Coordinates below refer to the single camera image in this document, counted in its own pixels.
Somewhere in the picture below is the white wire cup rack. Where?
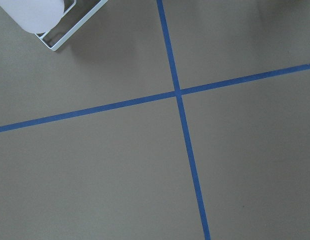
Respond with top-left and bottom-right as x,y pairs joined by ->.
36,0 -> 108,52

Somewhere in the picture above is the white cup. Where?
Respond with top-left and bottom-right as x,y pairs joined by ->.
0,0 -> 65,34

